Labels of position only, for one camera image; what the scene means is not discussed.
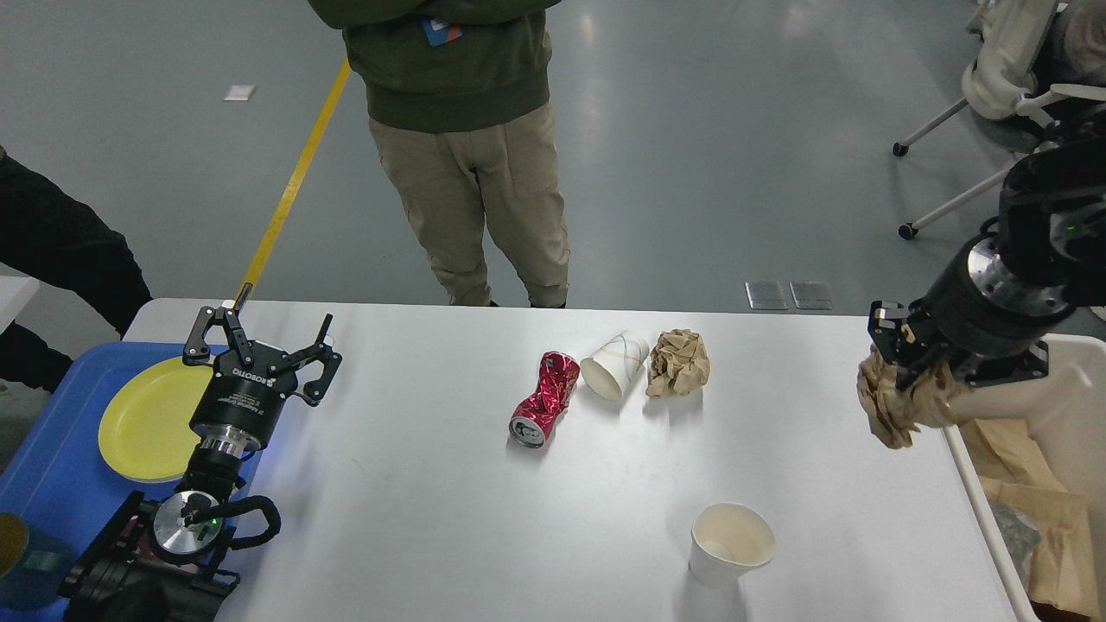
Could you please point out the crushed red soda can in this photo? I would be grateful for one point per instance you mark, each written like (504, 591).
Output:
(534, 420)

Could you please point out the brown paper bag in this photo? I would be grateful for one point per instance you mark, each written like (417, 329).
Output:
(1058, 558)

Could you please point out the person in green sweater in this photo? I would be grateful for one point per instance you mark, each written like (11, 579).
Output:
(459, 105)

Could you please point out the dark teal mug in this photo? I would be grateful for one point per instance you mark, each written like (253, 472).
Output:
(33, 564)

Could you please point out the yellow plate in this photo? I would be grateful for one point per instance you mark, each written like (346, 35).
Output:
(144, 434)

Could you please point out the white office chair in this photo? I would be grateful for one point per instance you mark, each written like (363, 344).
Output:
(1001, 86)

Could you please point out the white side table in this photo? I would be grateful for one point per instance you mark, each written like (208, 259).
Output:
(15, 293)

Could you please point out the crumpled brown paper ball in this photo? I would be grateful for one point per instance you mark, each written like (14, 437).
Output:
(678, 364)

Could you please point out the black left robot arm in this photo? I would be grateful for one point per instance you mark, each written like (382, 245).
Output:
(160, 560)

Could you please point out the aluminium foil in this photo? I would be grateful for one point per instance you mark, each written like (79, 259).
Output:
(1015, 536)

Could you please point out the beige plastic bin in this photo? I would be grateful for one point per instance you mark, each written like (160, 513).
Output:
(1065, 414)

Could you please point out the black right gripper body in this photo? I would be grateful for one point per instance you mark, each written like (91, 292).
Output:
(982, 307)

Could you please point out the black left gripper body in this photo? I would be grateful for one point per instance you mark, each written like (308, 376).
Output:
(250, 400)

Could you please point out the metal floor socket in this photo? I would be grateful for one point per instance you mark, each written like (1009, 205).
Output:
(766, 295)
(811, 295)

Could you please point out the metal floor socket right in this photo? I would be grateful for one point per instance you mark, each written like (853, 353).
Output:
(811, 295)

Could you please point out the metal floor socket left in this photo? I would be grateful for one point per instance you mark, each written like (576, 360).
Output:
(766, 295)

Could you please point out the crushed white paper cup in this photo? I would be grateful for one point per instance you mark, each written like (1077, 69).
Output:
(611, 370)

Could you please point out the brown paper wad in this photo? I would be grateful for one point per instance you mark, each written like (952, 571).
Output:
(894, 415)

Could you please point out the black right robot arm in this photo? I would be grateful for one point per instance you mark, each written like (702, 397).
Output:
(1029, 268)

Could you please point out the person in black clothes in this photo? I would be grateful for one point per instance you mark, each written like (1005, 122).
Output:
(61, 241)

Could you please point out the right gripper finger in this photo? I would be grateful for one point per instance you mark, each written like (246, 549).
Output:
(906, 338)
(977, 371)

